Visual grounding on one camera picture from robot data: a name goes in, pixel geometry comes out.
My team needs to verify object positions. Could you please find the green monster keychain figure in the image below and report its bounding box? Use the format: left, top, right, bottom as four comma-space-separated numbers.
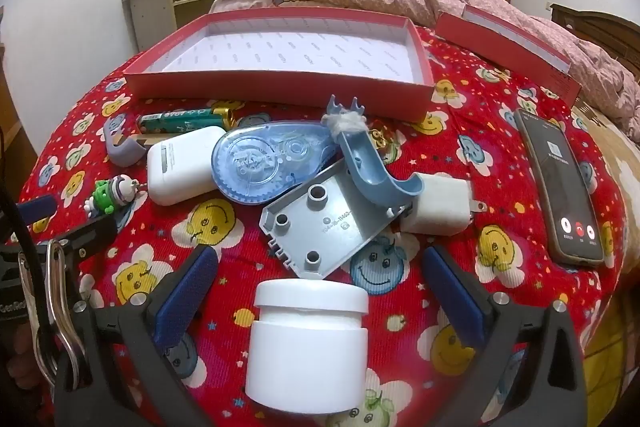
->
84, 174, 141, 219

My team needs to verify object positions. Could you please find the grey curved plastic piece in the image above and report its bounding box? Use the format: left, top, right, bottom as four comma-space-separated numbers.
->
103, 118, 148, 168

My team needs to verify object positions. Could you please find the white earbuds case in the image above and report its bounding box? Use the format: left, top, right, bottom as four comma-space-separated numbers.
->
146, 126, 226, 206

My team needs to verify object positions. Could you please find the white power adapter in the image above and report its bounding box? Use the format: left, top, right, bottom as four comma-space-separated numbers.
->
400, 173, 488, 236

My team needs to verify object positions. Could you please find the green battery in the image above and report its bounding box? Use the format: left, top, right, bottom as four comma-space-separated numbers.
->
137, 107, 233, 134

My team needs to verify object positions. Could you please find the blue correction tape dispenser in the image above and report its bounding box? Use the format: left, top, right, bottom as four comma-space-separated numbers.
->
210, 120, 338, 205

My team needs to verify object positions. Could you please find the white plastic jar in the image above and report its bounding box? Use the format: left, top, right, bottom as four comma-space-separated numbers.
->
245, 279, 369, 415

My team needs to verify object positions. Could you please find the grey plastic plate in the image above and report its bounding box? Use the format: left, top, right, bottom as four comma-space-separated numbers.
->
259, 159, 405, 280

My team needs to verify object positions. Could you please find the blue plastic hook piece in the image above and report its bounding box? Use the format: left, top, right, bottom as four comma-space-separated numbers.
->
321, 94, 424, 208

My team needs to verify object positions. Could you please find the wooden block piece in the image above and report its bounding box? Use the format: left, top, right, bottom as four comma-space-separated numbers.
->
113, 133, 176, 148

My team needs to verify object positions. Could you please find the silver metal carabiner clip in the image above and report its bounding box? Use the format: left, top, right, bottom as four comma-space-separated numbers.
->
18, 239, 86, 390

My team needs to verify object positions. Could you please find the red smiley flower blanket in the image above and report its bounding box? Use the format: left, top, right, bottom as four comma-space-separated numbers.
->
18, 15, 625, 426

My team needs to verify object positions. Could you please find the black smartphone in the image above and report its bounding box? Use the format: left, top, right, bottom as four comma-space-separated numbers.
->
514, 108, 604, 267

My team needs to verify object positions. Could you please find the red shiny small trinket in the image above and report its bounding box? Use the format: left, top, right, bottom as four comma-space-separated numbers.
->
368, 119, 397, 156

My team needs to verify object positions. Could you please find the beige wooden shelf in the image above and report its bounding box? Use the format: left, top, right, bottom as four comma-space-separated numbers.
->
122, 0, 215, 52

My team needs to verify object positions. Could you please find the pink quilt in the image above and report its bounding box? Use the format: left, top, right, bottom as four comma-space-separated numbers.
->
210, 0, 640, 142

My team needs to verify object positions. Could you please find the red box lid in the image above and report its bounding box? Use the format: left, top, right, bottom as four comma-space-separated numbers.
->
435, 5, 580, 106

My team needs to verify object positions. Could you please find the red shallow box tray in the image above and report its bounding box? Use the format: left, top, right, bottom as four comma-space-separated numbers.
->
124, 6, 435, 122

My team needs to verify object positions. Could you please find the dark wooden headboard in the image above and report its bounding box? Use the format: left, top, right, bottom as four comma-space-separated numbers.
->
550, 3, 640, 81

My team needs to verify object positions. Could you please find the black cable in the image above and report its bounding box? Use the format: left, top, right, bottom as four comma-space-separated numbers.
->
0, 185, 57, 343

